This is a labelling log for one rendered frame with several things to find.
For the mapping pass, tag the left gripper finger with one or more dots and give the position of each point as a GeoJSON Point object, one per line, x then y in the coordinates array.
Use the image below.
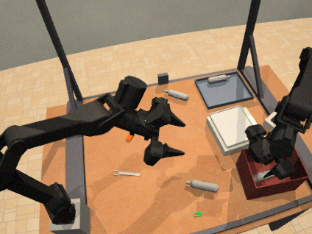
{"type": "Point", "coordinates": [250, 143]}
{"type": "Point", "coordinates": [269, 174]}

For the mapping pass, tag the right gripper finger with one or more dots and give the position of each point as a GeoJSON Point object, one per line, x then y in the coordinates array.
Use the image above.
{"type": "Point", "coordinates": [175, 120]}
{"type": "Point", "coordinates": [171, 152]}

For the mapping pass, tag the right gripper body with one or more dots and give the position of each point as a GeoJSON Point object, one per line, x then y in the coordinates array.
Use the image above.
{"type": "Point", "coordinates": [154, 151]}

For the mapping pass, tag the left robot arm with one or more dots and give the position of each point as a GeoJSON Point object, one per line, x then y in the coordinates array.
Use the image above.
{"type": "Point", "coordinates": [298, 105]}

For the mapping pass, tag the grey gas cylinder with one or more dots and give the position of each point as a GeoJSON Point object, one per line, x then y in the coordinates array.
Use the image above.
{"type": "Point", "coordinates": [207, 186]}
{"type": "Point", "coordinates": [259, 177]}
{"type": "Point", "coordinates": [177, 94]}
{"type": "Point", "coordinates": [218, 78]}

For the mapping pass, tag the white digital scale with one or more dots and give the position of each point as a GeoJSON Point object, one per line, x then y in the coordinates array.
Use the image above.
{"type": "Point", "coordinates": [228, 128]}

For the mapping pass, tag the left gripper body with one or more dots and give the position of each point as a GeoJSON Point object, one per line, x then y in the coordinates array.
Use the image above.
{"type": "Point", "coordinates": [283, 169]}

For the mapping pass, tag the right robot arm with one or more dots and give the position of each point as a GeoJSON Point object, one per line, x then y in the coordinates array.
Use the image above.
{"type": "Point", "coordinates": [90, 119]}

